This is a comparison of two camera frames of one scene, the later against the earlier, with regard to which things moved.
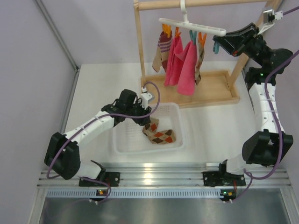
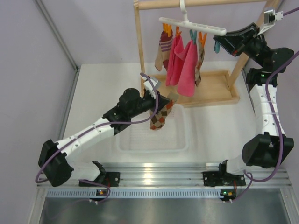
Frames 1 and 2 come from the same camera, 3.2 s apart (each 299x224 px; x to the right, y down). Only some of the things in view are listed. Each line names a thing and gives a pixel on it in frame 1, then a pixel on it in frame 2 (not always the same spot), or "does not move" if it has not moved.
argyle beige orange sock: x=201 y=39 does not move
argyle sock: x=157 y=136 -> x=158 y=117
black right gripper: x=234 y=44 does not move
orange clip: x=201 y=39 does not move
